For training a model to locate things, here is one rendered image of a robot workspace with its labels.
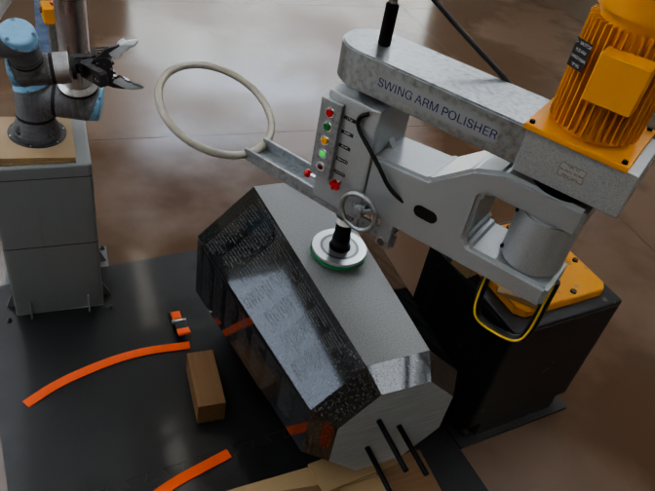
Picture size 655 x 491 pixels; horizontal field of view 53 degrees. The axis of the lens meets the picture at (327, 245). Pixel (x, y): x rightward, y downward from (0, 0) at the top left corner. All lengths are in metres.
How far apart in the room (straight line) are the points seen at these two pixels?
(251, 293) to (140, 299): 1.00
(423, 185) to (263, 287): 0.83
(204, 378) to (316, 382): 0.81
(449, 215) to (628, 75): 0.69
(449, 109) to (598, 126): 0.40
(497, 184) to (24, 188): 1.92
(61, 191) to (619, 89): 2.20
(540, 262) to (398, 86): 0.66
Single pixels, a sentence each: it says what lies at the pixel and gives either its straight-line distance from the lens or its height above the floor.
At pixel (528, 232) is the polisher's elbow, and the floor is 1.39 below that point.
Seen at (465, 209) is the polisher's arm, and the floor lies 1.37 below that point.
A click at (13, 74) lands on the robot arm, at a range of 2.09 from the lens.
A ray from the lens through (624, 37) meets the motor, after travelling 1.72.
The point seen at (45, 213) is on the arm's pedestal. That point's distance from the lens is 3.06.
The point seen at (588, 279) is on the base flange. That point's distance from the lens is 2.99.
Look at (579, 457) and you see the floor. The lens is 3.38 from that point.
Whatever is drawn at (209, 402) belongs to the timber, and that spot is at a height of 0.14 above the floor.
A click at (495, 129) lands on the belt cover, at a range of 1.87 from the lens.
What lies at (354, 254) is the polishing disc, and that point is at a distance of 2.49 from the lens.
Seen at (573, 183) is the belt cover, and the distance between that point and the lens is 1.83.
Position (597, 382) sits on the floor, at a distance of 3.74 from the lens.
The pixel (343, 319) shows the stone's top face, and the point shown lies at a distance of 2.32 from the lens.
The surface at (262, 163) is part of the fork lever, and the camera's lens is 2.50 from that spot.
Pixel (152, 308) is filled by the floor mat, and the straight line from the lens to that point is 3.42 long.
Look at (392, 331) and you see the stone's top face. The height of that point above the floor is 0.83.
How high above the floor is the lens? 2.48
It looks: 39 degrees down
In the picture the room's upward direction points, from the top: 12 degrees clockwise
